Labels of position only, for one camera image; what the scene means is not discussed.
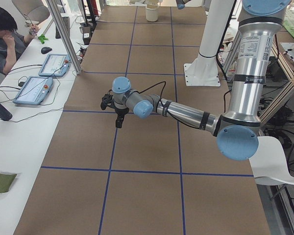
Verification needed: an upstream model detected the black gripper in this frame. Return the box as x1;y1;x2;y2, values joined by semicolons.
114;105;129;128

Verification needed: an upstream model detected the far teach pendant tablet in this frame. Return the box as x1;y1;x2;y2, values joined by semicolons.
38;54;71;77

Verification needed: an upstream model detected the teach pendant tablet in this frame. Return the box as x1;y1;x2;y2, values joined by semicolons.
13;76;53;105
38;54;71;77

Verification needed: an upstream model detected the near teach pendant tablet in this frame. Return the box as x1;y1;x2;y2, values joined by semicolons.
13;76;53;105

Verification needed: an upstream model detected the black computer mouse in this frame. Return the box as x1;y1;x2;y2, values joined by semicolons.
41;47;52;54

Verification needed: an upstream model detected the green plastic toy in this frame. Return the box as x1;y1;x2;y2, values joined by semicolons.
38;34;48;44

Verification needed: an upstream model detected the black keyboard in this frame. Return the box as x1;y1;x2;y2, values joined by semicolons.
54;16;71;40

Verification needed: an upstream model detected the cream plastic basket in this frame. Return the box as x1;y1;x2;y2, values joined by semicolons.
145;3;159;22

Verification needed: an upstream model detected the black water bottle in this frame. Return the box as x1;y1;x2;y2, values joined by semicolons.
0;104;13;121

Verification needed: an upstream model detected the seated person grey shirt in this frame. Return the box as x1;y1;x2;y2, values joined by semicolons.
0;7;39;75

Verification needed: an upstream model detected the green cloth pouch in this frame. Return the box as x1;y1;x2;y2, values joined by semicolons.
0;173;17;193

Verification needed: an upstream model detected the grey office chair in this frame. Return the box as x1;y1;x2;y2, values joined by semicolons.
12;0;50;27

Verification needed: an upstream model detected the white chair seat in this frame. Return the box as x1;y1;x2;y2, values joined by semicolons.
249;136;294;186

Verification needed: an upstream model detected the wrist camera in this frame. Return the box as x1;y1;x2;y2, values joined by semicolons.
100;94;115;110

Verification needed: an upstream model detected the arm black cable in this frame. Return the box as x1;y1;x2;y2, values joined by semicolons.
137;81;170;116

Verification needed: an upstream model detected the aluminium frame post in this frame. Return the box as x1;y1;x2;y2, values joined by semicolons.
46;0;82;75

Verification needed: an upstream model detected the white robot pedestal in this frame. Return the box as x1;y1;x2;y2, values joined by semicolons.
184;0;236;87

